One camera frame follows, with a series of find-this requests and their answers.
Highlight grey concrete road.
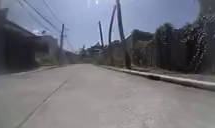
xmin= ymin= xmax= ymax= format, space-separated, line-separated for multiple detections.
xmin=0 ymin=63 xmax=215 ymax=128

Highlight leaning utility pole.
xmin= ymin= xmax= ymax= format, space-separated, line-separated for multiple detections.
xmin=108 ymin=3 xmax=117 ymax=48

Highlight concrete kerb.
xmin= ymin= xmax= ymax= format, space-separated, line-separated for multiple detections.
xmin=96 ymin=64 xmax=215 ymax=93

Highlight raised concrete sidewalk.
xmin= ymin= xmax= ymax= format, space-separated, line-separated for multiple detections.
xmin=0 ymin=64 xmax=61 ymax=79

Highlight dark open shed building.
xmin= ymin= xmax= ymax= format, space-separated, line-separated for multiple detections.
xmin=0 ymin=8 xmax=41 ymax=73

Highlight vine covered wall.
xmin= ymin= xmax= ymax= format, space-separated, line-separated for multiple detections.
xmin=129 ymin=13 xmax=215 ymax=75

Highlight overhead wires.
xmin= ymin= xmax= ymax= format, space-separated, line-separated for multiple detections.
xmin=16 ymin=0 xmax=76 ymax=51

